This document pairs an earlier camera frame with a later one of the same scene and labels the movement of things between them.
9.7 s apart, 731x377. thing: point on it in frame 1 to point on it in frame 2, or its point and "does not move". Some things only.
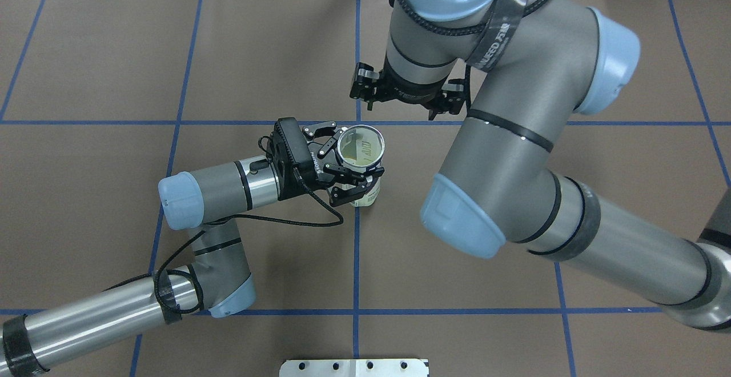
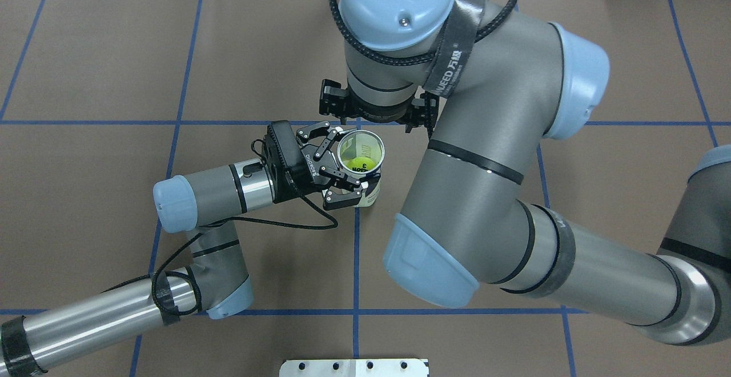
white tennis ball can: (360, 148) does not move
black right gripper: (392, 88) to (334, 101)
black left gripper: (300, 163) does not move
